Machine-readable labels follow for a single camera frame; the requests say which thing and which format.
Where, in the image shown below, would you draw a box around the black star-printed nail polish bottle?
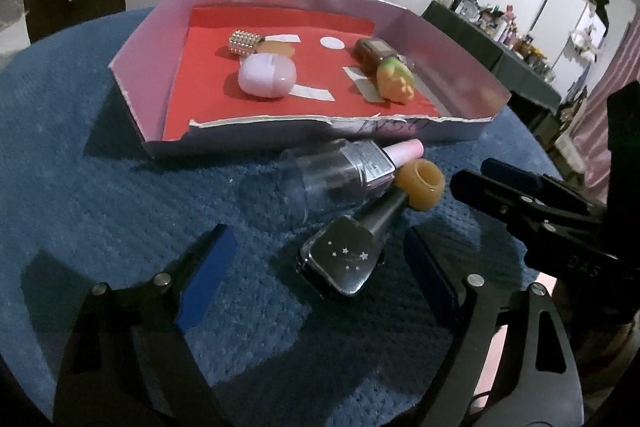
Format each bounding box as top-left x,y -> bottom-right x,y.
298,192 -> 408,299

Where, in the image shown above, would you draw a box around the white artificial flowers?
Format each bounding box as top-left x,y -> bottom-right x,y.
572,27 -> 601,58

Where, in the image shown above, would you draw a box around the clear bottle with pink cap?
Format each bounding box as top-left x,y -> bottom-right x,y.
240,138 -> 426,220

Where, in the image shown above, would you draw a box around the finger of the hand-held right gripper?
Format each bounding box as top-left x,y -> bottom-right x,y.
481,158 -> 593,215
449,169 -> 608,258

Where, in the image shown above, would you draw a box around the yellow and green toy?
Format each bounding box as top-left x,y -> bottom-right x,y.
375,58 -> 417,104

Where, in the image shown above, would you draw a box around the white refrigerator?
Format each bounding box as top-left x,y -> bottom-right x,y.
527,0 -> 608,68

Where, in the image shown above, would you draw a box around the amber rubber ring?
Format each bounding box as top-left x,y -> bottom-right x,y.
395,159 -> 446,211

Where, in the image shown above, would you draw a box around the lilac earbud case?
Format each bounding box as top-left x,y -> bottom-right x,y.
237,53 -> 299,100

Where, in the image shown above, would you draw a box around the brown earbud case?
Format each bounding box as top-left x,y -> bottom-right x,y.
355,38 -> 401,70

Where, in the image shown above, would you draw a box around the red and pink cardboard tray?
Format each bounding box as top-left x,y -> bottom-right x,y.
109,0 -> 512,159

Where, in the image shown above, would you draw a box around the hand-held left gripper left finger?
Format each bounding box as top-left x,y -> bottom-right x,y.
54,223 -> 240,427

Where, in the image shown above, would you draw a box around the row of bottles and jars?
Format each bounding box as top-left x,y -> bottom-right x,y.
427,0 -> 558,82

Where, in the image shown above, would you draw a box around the table with dark green cloth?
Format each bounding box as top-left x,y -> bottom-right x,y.
422,2 -> 563,112

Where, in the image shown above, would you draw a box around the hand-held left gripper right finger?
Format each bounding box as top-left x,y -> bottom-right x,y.
402,226 -> 587,427

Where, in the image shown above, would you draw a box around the silver studded ring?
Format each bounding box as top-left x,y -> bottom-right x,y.
229,29 -> 266,58

